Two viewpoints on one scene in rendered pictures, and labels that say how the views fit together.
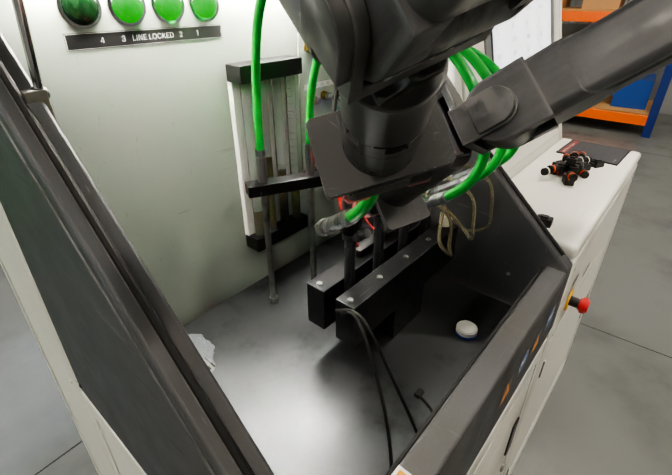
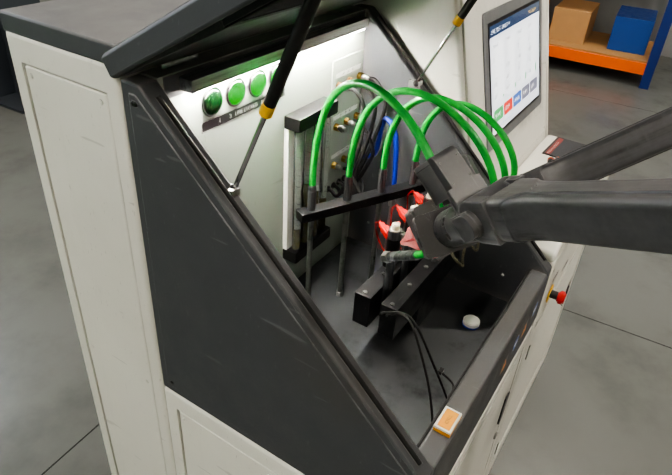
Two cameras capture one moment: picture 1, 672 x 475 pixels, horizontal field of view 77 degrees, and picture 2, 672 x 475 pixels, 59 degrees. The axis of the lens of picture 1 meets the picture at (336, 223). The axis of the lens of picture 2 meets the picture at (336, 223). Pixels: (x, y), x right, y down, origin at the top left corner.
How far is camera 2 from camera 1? 59 cm
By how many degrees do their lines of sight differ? 9
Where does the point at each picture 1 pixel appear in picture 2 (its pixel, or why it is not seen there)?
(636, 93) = (635, 35)
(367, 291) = (403, 296)
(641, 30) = (579, 169)
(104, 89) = (215, 154)
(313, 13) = (464, 225)
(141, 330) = (316, 331)
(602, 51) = (561, 176)
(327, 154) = (426, 236)
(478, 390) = (488, 362)
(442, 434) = (468, 389)
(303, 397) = not seen: hidden behind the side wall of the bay
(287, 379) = not seen: hidden behind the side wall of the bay
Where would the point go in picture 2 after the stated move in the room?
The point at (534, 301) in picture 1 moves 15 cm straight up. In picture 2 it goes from (523, 298) to (540, 242)
